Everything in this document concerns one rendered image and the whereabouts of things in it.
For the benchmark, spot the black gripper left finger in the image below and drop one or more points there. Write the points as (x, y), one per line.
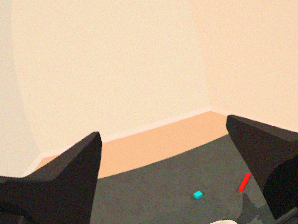
(62, 191)

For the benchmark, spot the small cyan block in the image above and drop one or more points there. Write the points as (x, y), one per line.
(198, 195)

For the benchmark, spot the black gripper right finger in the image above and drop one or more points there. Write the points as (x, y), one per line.
(271, 154)

